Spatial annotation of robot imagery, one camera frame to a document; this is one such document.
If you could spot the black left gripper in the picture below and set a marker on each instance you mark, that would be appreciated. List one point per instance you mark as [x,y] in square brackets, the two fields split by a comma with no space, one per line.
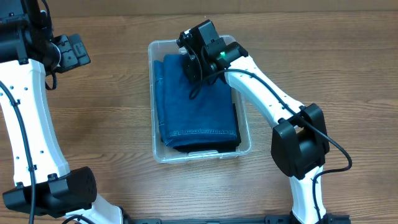
[70,60]

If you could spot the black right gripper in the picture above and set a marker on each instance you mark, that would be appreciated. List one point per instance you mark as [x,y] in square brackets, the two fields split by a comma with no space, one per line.
[189,70]

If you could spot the teal blue towel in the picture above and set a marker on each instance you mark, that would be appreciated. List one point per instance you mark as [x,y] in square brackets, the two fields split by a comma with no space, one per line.
[164,73]

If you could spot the black cloth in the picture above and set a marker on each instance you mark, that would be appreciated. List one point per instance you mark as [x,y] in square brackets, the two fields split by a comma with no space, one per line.
[207,122]

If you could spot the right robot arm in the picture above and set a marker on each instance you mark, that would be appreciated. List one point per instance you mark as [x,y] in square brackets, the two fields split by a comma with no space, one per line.
[298,146]

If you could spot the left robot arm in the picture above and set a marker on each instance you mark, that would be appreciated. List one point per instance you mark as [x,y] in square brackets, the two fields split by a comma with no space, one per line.
[44,182]

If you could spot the clear plastic container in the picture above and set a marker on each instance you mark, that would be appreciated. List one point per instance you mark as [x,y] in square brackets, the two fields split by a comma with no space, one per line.
[168,155]

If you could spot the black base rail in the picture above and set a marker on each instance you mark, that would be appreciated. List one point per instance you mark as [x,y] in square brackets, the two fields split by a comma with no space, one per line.
[270,219]

